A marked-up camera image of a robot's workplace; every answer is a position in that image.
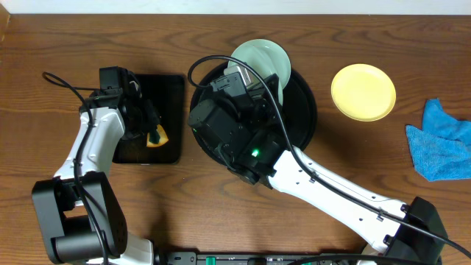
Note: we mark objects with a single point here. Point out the yellow plate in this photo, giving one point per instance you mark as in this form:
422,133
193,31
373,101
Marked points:
363,92

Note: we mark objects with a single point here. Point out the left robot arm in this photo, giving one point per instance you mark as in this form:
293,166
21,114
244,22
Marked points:
80,219

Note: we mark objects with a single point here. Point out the black round tray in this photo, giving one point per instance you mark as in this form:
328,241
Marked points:
299,110

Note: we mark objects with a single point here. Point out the blue cloth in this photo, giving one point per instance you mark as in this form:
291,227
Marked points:
440,149

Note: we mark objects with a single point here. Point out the light blue plate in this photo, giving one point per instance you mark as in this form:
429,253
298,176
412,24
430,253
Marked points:
266,58
279,90

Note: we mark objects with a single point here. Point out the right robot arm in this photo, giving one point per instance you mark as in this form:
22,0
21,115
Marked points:
264,143

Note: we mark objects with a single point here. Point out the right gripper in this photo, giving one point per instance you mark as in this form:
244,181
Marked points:
267,101

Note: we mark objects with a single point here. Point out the black rectangular tray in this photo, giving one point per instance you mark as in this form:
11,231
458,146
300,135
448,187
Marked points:
167,93

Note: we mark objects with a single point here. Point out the green yellow sponge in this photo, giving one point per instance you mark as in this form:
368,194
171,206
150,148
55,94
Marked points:
156,137

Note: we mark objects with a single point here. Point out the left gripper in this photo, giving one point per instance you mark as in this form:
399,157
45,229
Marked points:
149,120

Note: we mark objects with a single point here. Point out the light blue plate top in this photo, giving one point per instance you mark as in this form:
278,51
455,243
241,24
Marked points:
266,58

